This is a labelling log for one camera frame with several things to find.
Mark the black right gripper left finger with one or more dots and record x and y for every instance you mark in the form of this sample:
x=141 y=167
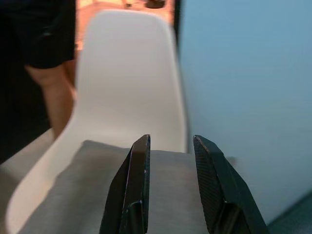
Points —
x=136 y=185

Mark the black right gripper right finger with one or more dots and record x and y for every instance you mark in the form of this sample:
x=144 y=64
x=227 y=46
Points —
x=219 y=185

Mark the white plastic chair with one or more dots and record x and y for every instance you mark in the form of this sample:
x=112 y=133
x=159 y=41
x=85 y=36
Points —
x=129 y=80

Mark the grey cushion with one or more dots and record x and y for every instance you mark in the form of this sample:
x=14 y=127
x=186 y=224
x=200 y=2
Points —
x=83 y=190

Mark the person in black shorts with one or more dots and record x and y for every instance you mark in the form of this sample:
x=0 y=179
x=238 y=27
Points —
x=48 y=36

